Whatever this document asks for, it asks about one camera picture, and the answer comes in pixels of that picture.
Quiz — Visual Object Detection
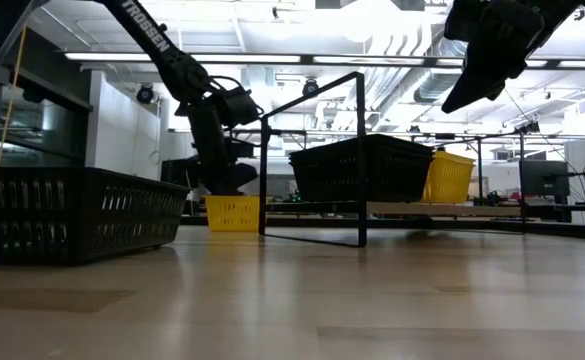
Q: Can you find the black aluminium table frame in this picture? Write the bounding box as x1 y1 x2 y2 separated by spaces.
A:
181 213 585 242

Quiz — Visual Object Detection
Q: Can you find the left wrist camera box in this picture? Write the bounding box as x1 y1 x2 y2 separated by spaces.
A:
220 85 265 130

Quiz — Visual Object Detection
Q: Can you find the black plastic slotted basket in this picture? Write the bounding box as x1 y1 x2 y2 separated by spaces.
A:
0 166 191 267
290 142 433 204

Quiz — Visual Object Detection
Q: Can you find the yellow plastic slotted basket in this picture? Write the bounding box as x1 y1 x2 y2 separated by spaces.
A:
420 149 477 205
204 194 262 233

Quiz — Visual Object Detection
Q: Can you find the orange extension cable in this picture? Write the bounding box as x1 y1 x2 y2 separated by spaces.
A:
0 24 29 169

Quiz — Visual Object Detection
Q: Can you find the black computer monitor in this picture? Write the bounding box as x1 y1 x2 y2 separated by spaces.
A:
160 157 193 194
519 159 571 199

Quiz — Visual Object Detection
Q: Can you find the wooden shelf black metal frame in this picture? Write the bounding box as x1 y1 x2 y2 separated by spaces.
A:
258 71 528 249

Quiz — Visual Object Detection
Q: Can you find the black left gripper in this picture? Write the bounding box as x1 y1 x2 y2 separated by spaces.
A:
189 102 259 197

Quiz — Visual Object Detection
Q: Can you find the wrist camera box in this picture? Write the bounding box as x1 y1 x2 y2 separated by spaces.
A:
443 0 479 42
220 85 265 130

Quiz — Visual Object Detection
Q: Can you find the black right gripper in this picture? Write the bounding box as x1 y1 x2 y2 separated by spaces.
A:
440 0 547 115

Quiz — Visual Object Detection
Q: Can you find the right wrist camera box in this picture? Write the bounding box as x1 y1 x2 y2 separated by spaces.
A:
443 0 479 42

